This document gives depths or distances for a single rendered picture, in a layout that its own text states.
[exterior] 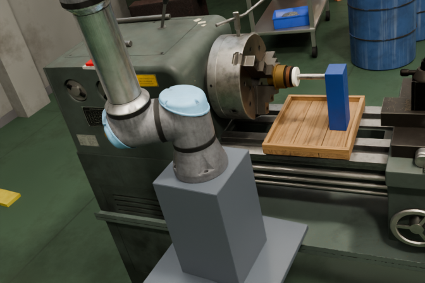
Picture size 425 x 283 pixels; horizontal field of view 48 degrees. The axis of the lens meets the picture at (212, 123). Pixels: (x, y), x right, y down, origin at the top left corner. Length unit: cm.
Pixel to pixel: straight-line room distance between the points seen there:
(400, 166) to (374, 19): 252
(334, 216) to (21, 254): 194
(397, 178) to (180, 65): 76
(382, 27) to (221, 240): 290
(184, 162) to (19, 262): 200
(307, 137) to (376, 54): 238
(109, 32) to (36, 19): 400
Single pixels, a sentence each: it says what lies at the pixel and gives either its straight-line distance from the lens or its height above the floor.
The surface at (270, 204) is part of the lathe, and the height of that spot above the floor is 54.
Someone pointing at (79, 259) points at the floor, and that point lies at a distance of 289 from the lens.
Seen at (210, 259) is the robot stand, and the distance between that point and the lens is 140.
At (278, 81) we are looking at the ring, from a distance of 169.
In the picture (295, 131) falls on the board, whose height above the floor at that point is 89.
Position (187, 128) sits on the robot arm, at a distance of 117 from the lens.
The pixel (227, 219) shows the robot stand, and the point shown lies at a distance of 127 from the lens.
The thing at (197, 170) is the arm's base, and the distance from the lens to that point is 123.
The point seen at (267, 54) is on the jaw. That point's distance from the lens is 183.
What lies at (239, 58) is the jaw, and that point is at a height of 120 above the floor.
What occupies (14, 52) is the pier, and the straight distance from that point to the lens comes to 468.
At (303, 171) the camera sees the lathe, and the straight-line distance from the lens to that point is 173.
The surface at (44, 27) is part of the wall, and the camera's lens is 512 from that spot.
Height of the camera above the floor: 184
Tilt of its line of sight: 30 degrees down
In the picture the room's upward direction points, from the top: 13 degrees counter-clockwise
